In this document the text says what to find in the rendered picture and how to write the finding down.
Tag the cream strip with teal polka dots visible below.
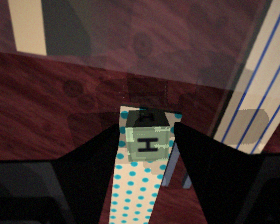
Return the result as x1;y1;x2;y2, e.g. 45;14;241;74
109;104;182;224

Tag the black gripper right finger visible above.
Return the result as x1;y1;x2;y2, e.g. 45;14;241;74
174;122;280;224

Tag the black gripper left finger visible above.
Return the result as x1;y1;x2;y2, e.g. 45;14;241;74
0;124;120;224

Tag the olive green cube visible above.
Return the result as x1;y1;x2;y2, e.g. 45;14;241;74
125;109;170;162

